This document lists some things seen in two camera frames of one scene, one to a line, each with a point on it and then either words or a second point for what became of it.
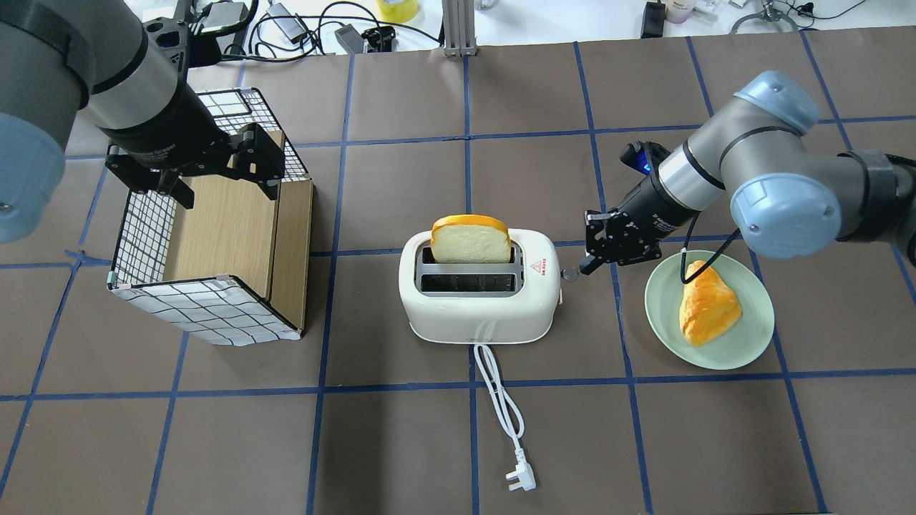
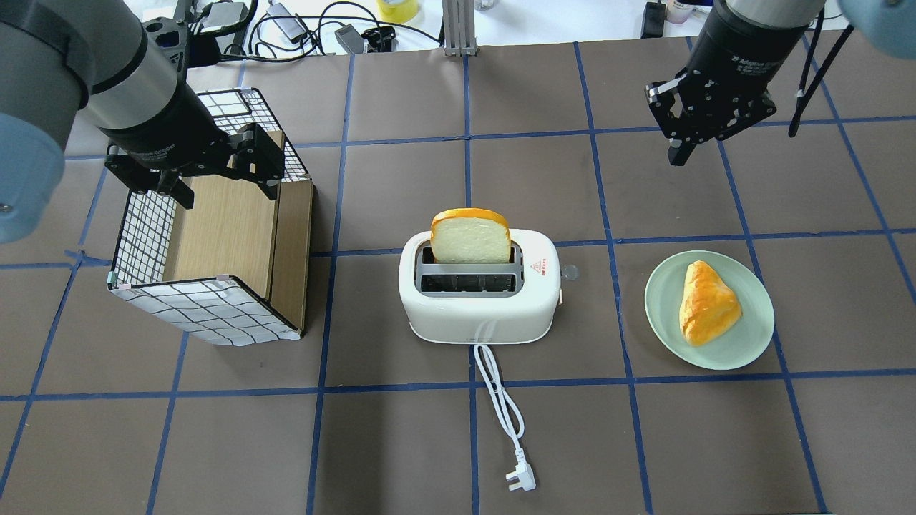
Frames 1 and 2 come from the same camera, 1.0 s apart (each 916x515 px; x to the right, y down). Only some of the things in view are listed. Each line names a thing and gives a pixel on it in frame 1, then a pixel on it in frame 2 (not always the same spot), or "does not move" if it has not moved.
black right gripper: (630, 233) to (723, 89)
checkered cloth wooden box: (235, 269) does not move
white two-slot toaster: (481, 303) does not move
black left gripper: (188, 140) does not move
